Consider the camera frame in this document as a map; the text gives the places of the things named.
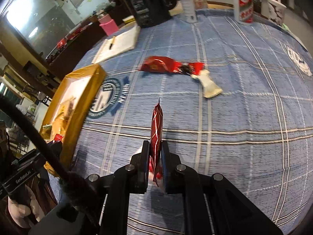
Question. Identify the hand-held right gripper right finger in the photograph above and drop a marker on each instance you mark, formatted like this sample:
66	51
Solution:
168	173

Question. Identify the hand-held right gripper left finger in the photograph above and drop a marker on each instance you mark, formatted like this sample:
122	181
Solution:
141	171

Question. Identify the red and black snack packet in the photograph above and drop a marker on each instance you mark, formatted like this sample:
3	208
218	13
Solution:
156	127

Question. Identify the yellow cardboard box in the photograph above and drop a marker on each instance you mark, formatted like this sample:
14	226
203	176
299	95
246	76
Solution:
80	95

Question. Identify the person's left hand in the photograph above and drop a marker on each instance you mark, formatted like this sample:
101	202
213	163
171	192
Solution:
22	210

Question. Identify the white snack packet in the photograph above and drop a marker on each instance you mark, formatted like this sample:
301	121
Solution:
207	85

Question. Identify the dark red snack packet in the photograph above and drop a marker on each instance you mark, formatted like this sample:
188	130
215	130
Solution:
159	64

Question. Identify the small red snack packet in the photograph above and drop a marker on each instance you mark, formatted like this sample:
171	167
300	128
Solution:
192	68

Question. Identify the open notebook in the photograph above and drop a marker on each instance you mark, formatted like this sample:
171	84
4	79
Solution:
119	42

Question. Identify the black pen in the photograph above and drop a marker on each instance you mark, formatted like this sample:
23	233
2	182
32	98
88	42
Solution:
111	42

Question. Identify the pink cup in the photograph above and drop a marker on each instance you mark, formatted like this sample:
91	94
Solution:
108	25

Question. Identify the black electric kettle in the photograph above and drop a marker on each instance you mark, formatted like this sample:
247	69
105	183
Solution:
149	5

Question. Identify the white spray bottle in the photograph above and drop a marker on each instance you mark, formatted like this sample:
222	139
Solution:
188	3

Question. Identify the white liquor bottle red label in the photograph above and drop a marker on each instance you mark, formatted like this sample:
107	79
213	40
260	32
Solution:
243	6

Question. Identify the floral paper cup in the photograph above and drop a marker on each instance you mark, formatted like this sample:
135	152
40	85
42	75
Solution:
275	10

